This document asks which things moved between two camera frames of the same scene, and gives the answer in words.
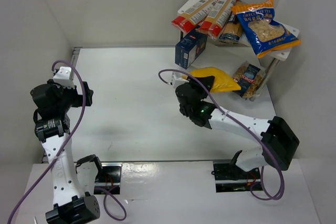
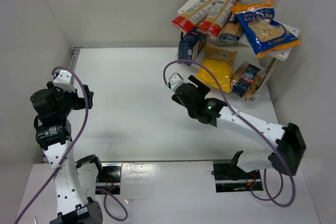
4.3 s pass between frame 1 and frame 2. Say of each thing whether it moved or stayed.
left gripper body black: stayed
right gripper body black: stayed
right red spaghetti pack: stayed
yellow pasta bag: moved
